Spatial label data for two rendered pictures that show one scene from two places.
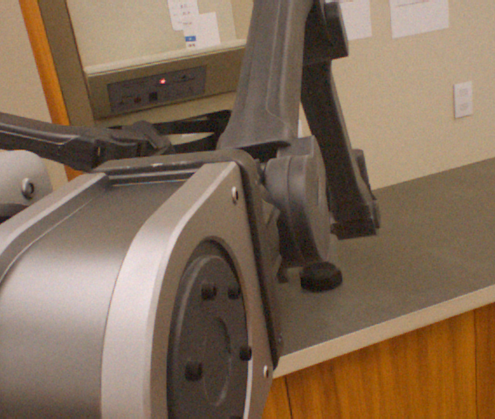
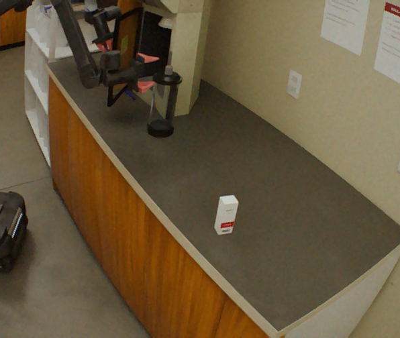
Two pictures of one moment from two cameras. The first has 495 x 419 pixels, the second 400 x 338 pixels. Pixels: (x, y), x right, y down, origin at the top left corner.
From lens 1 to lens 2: 174 cm
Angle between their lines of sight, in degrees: 61
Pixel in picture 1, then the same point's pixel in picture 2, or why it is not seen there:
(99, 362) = not seen: outside the picture
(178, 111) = (159, 11)
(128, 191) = not seen: outside the picture
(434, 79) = (394, 125)
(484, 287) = (139, 185)
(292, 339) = (102, 124)
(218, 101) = (169, 15)
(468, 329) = (142, 206)
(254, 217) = not seen: outside the picture
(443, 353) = (133, 204)
